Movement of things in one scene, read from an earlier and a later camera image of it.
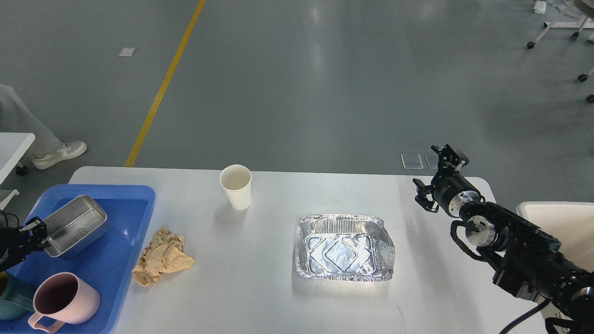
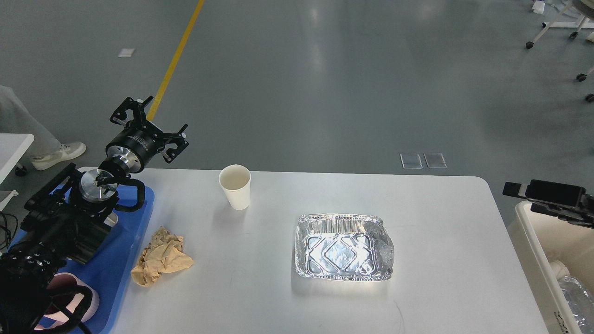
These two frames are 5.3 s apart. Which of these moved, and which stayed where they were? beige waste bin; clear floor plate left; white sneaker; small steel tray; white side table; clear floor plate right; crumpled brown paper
Moved: small steel tray
Stayed: white sneaker; clear floor plate right; white side table; beige waste bin; crumpled brown paper; clear floor plate left
